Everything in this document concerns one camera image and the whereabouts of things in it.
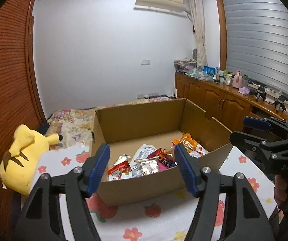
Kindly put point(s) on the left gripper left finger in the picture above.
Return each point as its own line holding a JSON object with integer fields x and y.
{"x": 94, "y": 169}

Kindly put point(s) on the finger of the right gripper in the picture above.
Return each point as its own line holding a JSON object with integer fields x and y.
{"x": 245, "y": 142}
{"x": 256, "y": 123}

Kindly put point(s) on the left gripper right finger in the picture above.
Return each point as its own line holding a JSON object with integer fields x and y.
{"x": 190, "y": 170}

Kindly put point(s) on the orange chicken feet packet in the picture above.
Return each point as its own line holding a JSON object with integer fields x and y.
{"x": 193, "y": 147}

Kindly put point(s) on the red white snack packet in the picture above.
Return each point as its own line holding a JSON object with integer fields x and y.
{"x": 121, "y": 171}

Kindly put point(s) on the silver printed snack packet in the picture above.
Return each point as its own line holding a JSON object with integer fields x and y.
{"x": 143, "y": 152}

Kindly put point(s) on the small white candy packet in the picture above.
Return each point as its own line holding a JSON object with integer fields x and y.
{"x": 122, "y": 158}

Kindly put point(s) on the clear gold biscuit packet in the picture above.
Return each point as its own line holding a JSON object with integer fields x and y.
{"x": 147, "y": 166}

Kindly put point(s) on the spare black gripper near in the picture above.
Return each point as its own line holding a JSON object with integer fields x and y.
{"x": 280, "y": 104}

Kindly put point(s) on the spare black gripper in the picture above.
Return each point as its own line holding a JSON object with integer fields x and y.
{"x": 280, "y": 104}
{"x": 260, "y": 93}

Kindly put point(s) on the spare black gripper far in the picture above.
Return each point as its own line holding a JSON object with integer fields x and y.
{"x": 260, "y": 93}

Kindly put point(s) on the wooden cabinet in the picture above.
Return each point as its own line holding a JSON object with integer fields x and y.
{"x": 224, "y": 102}

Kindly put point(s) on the purple cloth on cabinet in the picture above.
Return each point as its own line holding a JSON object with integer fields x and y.
{"x": 244, "y": 90}

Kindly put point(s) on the pink kettle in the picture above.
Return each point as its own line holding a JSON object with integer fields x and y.
{"x": 237, "y": 80}

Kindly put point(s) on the floral quilt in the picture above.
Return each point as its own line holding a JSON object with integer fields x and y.
{"x": 75, "y": 126}

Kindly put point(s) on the white strawberry flower blanket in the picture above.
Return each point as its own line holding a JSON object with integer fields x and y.
{"x": 166, "y": 217}

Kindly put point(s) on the brown cardboard box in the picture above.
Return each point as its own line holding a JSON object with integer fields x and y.
{"x": 126, "y": 128}

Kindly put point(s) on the blue box on cabinet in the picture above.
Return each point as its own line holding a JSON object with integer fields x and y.
{"x": 210, "y": 71}

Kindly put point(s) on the yellow plush toy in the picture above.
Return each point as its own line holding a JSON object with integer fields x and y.
{"x": 19, "y": 162}

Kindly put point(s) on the grey window blind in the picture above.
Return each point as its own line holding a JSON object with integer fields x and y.
{"x": 257, "y": 40}

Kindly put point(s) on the folded floral cloth pile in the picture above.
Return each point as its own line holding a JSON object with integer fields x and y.
{"x": 185, "y": 65}

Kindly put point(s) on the brown louvered wardrobe door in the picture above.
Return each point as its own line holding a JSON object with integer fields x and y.
{"x": 19, "y": 98}

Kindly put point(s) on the beige curtain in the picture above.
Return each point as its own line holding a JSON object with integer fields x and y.
{"x": 197, "y": 12}

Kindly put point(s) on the white wall switch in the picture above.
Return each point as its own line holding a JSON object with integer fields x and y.
{"x": 145, "y": 62}

